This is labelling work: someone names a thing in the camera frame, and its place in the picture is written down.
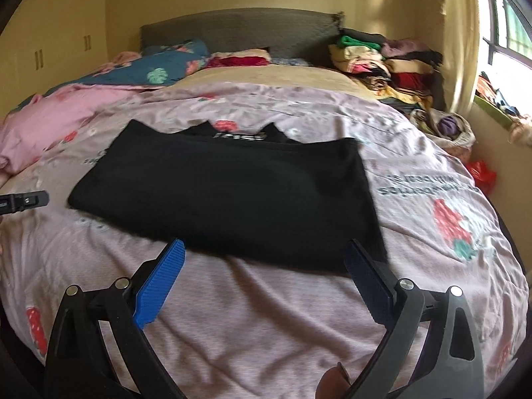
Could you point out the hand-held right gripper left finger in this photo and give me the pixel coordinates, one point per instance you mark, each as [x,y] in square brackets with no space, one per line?
[160,282]

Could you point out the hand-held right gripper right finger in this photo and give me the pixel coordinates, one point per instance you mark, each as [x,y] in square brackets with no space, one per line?
[370,282]

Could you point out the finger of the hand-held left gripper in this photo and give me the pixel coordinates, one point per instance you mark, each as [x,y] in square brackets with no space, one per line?
[25,201]

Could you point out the black sweater with orange patches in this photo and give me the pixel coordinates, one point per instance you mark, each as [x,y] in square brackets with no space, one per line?
[228,199]

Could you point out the pile of folded clothes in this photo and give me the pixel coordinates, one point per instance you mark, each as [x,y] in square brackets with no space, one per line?
[382,70]

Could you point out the colourful clothes on sill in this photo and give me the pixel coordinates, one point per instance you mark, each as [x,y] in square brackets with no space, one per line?
[494,95]

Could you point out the person's right hand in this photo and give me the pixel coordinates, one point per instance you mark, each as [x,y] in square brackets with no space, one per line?
[334,384]

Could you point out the pink quilt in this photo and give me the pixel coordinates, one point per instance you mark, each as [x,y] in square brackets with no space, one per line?
[50,112]

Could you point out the lilac strawberry print duvet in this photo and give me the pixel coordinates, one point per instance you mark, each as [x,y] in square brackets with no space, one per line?
[249,320]

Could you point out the red plastic bag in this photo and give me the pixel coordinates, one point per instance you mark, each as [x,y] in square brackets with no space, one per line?
[481,174]

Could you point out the woven basket with purple cloth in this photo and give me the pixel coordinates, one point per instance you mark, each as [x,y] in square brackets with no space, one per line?
[447,131]

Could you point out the blue floral quilt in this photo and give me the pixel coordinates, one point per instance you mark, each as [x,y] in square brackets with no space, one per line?
[137,70]

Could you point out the cream wardrobe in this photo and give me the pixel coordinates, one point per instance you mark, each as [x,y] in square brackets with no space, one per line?
[62,29]

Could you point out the pale pink cloth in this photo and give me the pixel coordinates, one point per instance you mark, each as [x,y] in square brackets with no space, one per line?
[521,131]

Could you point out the beige bed sheet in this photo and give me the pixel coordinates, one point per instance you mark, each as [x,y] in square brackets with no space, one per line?
[270,75]

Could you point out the red and cream pillow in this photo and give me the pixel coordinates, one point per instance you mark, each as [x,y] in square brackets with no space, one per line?
[237,60]

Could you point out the grey headboard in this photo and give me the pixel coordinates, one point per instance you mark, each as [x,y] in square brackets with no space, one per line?
[249,29]

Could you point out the cream curtain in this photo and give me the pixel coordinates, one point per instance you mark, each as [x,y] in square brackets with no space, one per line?
[461,29]

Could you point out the window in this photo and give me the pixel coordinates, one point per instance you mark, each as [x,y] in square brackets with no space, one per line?
[509,20]

